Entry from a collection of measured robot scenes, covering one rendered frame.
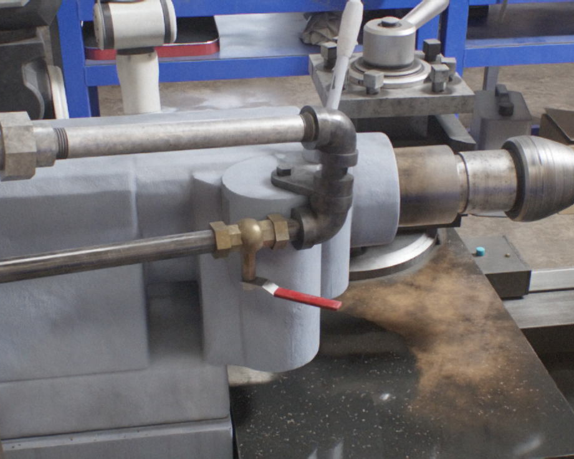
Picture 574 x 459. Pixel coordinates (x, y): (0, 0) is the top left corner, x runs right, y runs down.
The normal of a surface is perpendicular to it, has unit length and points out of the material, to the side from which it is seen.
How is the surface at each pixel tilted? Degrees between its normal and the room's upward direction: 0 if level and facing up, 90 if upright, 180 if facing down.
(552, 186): 77
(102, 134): 45
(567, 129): 9
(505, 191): 82
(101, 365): 66
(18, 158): 101
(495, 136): 90
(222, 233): 60
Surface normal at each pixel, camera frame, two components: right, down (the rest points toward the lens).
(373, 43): -0.65, 0.36
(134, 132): 0.40, -0.34
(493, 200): 0.15, 0.59
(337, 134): 0.42, 0.48
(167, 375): 0.13, -0.01
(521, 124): -0.07, 0.48
